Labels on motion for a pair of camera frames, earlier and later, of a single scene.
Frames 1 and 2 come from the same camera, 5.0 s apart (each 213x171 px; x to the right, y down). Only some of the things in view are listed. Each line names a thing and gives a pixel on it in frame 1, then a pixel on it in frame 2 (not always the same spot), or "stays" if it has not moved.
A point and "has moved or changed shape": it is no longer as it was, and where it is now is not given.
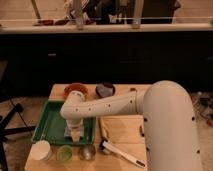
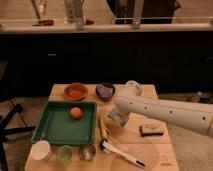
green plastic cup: [64, 154] stays
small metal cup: [87, 152] stays
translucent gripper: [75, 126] → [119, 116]
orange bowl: [76, 87] stays
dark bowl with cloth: [105, 90] stays
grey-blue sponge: [67, 131] has moved or changed shape
